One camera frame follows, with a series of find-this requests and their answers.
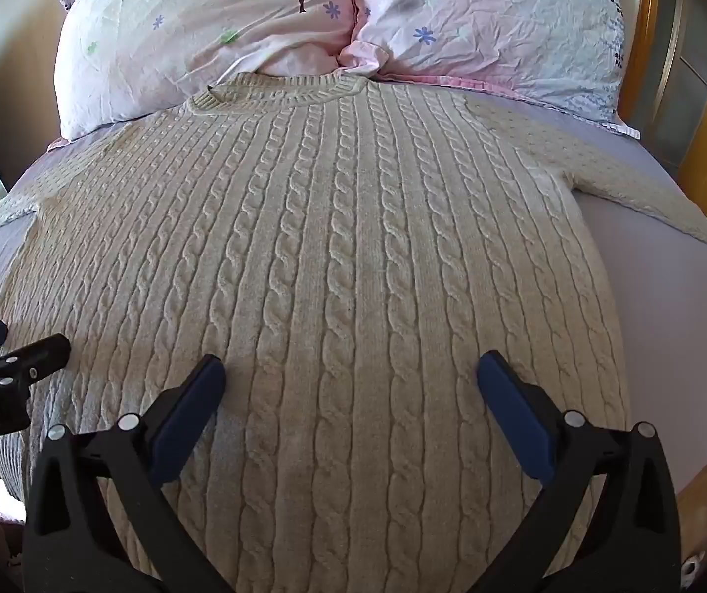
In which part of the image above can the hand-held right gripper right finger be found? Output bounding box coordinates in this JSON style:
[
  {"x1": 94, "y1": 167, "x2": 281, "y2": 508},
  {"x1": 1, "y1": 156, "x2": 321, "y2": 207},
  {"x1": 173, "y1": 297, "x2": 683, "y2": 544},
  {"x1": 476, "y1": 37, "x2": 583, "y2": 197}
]
[{"x1": 476, "y1": 350, "x2": 682, "y2": 593}]

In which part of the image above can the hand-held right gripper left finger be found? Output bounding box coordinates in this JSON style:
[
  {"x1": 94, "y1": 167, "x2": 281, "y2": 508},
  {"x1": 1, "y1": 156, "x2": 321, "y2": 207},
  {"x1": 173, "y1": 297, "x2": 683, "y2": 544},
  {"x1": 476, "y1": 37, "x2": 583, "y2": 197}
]
[{"x1": 21, "y1": 354, "x2": 234, "y2": 593}]

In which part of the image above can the cream cable-knit sweater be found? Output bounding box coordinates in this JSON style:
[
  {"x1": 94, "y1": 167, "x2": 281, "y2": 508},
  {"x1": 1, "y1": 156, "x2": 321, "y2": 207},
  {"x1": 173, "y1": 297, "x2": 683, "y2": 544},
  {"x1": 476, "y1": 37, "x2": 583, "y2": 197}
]
[{"x1": 0, "y1": 72, "x2": 707, "y2": 593}]

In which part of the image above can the pink pillow with tree print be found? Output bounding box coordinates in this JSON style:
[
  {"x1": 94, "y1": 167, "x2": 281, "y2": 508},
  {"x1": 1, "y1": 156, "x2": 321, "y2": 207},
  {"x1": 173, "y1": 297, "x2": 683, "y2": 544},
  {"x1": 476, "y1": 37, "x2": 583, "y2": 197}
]
[{"x1": 47, "y1": 0, "x2": 363, "y2": 152}]

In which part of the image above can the wooden headboard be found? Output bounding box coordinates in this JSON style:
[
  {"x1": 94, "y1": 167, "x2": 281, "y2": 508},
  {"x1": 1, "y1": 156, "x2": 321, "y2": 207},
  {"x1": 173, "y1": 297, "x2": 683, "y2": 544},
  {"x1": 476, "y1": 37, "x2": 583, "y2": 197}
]
[{"x1": 616, "y1": 0, "x2": 707, "y2": 218}]

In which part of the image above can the pink pillow with flower print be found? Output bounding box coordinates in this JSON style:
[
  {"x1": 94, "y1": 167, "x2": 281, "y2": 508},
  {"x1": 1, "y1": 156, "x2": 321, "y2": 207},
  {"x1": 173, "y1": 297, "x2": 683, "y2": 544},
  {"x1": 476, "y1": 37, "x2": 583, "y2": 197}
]
[{"x1": 336, "y1": 0, "x2": 642, "y2": 140}]

